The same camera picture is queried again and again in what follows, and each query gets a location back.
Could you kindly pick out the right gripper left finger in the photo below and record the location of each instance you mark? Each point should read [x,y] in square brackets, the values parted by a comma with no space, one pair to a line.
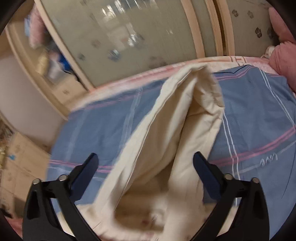
[40,221]

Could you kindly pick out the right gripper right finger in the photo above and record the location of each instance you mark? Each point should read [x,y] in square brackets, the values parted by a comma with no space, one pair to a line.
[251,221]

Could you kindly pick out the cream and pink hooded jacket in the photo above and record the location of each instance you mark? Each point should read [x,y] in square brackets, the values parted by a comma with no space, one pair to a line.
[146,187]

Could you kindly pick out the light wood side cabinet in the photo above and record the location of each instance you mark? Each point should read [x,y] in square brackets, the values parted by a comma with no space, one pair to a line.
[24,161]

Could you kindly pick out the blue plaid bed sheet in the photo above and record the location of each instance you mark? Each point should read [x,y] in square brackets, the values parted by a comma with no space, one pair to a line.
[257,137]

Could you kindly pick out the clear plastic storage box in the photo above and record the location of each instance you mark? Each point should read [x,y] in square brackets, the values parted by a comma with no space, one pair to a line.
[55,72]

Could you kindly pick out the blue garment on shelf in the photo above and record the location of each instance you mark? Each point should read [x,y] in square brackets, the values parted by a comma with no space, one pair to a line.
[66,67]

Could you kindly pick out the rolled pink quilt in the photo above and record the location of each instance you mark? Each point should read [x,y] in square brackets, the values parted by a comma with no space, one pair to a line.
[282,59]

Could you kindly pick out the wardrobe with frosted glass doors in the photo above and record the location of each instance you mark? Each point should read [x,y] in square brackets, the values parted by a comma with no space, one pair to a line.
[106,41]

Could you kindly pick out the pink garment on shelf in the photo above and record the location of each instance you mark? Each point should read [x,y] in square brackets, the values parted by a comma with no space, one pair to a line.
[35,28]

